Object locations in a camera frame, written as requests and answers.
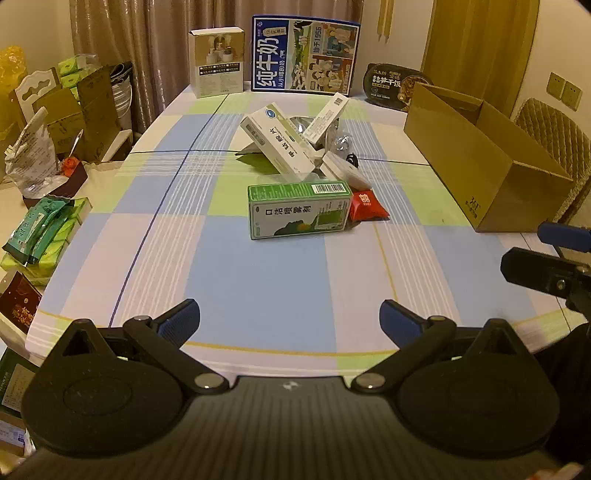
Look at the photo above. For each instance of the quilted beige chair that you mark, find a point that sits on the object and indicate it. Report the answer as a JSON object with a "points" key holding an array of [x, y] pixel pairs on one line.
{"points": [[549, 124]]}

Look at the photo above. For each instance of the crinkled white plastic bag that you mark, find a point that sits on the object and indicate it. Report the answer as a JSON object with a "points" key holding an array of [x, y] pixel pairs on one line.
{"points": [[30, 157]]}

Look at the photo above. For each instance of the blue milk carton box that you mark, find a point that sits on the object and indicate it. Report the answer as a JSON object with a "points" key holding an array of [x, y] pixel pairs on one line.
{"points": [[304, 55]]}

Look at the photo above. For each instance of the green spray box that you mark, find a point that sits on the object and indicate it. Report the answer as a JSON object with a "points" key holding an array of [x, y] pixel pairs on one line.
{"points": [[295, 217]]}

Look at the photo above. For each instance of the dark green printed box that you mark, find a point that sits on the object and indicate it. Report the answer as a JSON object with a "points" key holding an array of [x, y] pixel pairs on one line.
{"points": [[14, 383]]}

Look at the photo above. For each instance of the yellow plastic bag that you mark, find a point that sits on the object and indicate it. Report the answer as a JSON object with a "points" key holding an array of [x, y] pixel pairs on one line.
{"points": [[11, 67]]}

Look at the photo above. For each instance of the wooden door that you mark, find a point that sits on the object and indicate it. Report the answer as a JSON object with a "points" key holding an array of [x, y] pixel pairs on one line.
{"points": [[480, 41]]}

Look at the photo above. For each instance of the large white medicine box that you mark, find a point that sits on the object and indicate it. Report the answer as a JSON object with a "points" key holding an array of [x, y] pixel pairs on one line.
{"points": [[277, 143]]}

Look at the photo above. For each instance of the teal snack packet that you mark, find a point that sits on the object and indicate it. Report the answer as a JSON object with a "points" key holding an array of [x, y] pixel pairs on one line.
{"points": [[34, 228]]}

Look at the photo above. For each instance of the white blue packet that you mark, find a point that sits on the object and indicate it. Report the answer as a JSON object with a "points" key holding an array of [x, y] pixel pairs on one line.
{"points": [[14, 436]]}

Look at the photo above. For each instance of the yellow hanging ornament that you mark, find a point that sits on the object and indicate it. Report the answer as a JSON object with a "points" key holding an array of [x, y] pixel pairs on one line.
{"points": [[385, 16]]}

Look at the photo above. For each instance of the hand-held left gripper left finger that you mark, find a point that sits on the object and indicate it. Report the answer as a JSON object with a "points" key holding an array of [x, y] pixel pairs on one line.
{"points": [[179, 321]]}

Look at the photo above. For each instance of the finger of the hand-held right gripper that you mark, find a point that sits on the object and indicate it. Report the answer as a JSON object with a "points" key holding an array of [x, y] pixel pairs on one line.
{"points": [[565, 235], [535, 270]]}

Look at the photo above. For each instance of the small brown cardboard carton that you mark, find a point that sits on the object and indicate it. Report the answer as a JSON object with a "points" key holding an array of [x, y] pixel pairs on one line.
{"points": [[62, 117]]}

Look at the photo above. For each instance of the white carved chair back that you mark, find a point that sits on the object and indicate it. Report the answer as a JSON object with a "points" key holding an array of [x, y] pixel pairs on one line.
{"points": [[34, 85]]}

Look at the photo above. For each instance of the dark brown printed box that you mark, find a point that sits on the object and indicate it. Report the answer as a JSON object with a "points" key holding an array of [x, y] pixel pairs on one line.
{"points": [[18, 304]]}

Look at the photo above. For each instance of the tall brown cardboard carton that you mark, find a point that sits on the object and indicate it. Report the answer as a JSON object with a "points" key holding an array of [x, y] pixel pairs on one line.
{"points": [[99, 115]]}

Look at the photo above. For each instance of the brown cardboard box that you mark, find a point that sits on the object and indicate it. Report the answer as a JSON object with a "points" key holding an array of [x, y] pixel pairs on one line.
{"points": [[466, 170]]}

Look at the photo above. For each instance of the brown curtain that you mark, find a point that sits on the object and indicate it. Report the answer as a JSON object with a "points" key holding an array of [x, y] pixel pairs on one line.
{"points": [[184, 18]]}

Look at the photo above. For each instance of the clear plastic wrapper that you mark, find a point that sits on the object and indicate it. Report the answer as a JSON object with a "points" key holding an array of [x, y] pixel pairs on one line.
{"points": [[339, 144]]}

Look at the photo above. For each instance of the dark red box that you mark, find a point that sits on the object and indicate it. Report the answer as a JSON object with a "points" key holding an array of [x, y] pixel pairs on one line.
{"points": [[60, 184]]}

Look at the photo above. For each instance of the red snack packet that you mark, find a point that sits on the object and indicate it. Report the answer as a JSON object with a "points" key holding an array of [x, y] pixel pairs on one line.
{"points": [[367, 205]]}

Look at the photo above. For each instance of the slender white box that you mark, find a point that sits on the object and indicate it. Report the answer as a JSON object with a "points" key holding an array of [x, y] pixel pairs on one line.
{"points": [[325, 117]]}

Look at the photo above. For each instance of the beige wall switch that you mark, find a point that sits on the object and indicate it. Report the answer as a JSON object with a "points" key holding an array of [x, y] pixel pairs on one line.
{"points": [[572, 95], [556, 86]]}

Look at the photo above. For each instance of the beige tissue box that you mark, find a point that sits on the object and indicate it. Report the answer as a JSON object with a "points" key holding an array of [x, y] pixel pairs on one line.
{"points": [[217, 62]]}

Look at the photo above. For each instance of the black instant rice bowl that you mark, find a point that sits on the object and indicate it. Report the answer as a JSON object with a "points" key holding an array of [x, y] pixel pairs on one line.
{"points": [[392, 87]]}

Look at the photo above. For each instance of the silver metal bucket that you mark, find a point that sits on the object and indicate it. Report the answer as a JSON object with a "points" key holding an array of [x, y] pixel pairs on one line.
{"points": [[122, 97]]}

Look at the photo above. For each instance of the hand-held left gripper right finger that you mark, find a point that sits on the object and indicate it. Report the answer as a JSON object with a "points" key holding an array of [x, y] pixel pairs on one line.
{"points": [[398, 321]]}

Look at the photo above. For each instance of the checkered cloth desktop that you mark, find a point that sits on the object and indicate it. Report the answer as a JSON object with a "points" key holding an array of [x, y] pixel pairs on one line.
{"points": [[258, 286]]}

